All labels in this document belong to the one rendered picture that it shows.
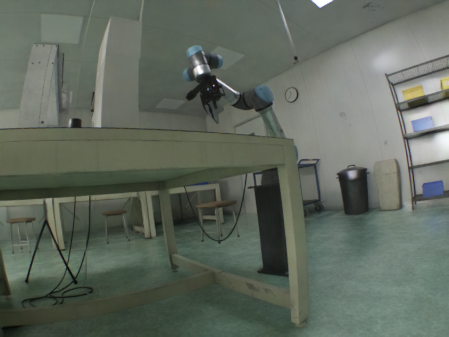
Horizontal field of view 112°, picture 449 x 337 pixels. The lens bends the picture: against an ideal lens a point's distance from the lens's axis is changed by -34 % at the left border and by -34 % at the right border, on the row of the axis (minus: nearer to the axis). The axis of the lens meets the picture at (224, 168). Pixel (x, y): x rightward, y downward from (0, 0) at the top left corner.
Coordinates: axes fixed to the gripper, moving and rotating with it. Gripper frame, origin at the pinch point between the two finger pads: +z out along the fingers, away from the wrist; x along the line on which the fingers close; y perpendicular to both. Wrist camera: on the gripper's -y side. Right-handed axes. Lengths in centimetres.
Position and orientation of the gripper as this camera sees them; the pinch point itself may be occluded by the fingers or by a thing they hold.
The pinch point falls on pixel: (216, 120)
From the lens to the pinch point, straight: 97.5
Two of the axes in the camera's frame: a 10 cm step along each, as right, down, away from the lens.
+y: 7.7, -3.0, 5.7
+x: -5.5, 1.5, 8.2
